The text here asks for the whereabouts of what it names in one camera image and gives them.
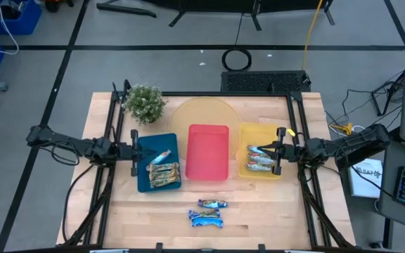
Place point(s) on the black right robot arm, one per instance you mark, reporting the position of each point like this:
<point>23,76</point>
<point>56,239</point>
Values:
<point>350,145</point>

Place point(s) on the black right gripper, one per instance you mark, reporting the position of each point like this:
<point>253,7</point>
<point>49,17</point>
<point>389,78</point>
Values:
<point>292,152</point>

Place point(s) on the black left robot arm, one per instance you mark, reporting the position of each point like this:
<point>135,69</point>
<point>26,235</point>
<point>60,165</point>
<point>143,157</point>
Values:
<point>69,144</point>

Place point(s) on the yellow power plug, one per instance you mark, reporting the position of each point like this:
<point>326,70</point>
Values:
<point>345,129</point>

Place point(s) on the round yellow woven placemat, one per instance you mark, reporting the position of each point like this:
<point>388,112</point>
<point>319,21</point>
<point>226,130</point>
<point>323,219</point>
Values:
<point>206,112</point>

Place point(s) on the black computer case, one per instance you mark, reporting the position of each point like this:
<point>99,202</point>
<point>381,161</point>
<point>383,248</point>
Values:
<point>264,81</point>

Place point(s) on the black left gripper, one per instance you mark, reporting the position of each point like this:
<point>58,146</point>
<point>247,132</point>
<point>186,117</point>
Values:
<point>127,152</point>

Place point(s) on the yellow plastic tray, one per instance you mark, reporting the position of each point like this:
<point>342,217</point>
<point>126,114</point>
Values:
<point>255,135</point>

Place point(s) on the black partition screen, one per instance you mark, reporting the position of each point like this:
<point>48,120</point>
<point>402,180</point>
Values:
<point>223,4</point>

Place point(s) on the small green potted plant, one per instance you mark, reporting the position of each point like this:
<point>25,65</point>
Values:
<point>144,103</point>

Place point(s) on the red plastic tray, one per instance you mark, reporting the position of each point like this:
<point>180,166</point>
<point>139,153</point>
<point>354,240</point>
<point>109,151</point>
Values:
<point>207,152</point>

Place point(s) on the small yellow tag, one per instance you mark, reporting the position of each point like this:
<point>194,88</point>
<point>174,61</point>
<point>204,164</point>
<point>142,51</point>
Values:
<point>291,132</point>

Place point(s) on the blue Chewy granola bar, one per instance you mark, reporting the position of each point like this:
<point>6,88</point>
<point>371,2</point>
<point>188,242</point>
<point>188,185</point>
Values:
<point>206,222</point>
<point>204,214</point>
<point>212,204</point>
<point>161,157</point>

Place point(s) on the black aluminium rig frame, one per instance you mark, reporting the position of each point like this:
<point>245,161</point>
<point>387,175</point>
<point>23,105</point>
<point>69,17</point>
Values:
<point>116,116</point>

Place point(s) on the white paper booklet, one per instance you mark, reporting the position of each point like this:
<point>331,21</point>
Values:
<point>362,182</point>

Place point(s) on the dark grey desk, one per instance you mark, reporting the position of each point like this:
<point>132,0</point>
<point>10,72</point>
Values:
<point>387,207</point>

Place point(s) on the large blue storage bin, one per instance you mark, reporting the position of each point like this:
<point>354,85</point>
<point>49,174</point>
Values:
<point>26,21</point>

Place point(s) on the blue plastic tray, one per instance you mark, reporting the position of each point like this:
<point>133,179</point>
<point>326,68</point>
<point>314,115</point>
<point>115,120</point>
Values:
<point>160,144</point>

